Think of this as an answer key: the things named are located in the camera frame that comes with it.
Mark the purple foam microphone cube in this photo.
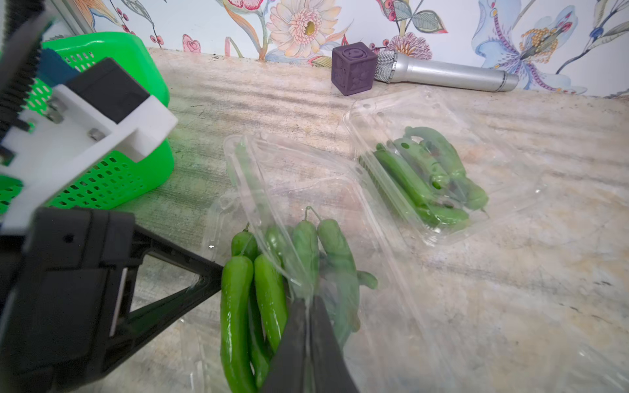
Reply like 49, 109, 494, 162
331, 42, 378, 96

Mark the green plastic basket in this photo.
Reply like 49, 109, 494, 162
0, 31, 176, 215

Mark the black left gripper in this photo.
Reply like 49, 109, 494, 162
1, 208, 223, 392

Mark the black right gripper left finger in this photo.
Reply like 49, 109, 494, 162
260, 299, 307, 393

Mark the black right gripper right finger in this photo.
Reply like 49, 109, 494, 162
308, 296, 359, 393

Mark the clear pepper clamshell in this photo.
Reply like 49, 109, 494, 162
192, 134, 461, 392
342, 88, 544, 246

